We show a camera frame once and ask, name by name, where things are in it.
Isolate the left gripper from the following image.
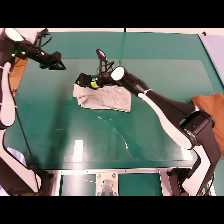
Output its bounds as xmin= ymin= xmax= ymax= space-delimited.
xmin=39 ymin=51 xmax=63 ymax=70

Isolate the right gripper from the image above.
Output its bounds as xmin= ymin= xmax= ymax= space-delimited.
xmin=75 ymin=72 xmax=101 ymax=90

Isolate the grey shirt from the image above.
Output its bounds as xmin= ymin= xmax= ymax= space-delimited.
xmin=72 ymin=83 xmax=133 ymax=114

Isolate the brown garment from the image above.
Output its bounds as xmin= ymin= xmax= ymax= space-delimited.
xmin=192 ymin=92 xmax=224 ymax=154

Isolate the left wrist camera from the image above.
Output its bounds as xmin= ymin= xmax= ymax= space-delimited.
xmin=33 ymin=28 xmax=53 ymax=51

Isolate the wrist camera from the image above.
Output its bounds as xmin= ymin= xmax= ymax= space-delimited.
xmin=33 ymin=28 xmax=53 ymax=51
xmin=95 ymin=48 xmax=115 ymax=76

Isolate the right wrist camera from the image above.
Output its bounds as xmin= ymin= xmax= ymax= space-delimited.
xmin=95 ymin=48 xmax=115 ymax=76

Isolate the silver frame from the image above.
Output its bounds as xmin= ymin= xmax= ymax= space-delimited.
xmin=46 ymin=167 xmax=188 ymax=197

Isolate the black cable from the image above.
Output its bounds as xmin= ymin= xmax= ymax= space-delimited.
xmin=9 ymin=81 xmax=42 ymax=196

